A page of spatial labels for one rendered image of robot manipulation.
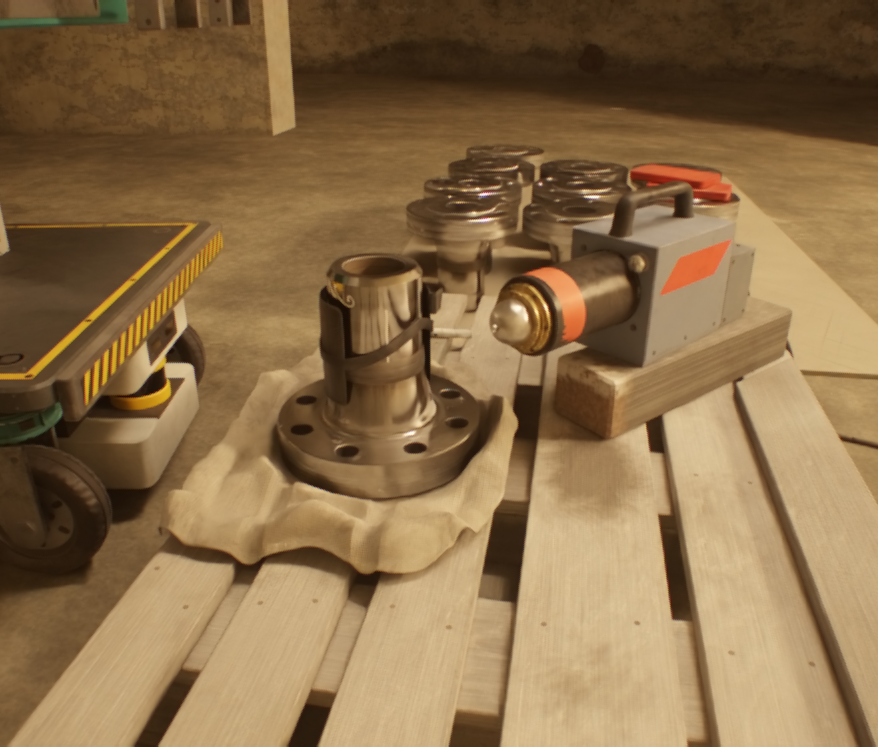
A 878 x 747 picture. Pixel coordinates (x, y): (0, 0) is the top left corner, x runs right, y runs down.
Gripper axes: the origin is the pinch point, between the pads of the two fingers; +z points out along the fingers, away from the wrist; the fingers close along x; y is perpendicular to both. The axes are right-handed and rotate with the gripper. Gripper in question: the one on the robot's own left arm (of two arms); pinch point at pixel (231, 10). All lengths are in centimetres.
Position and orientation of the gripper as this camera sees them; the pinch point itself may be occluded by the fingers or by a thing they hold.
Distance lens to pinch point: 121.3
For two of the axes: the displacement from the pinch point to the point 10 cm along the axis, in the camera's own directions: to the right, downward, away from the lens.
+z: 0.0, 9.0, 4.3
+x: -0.1, -4.3, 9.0
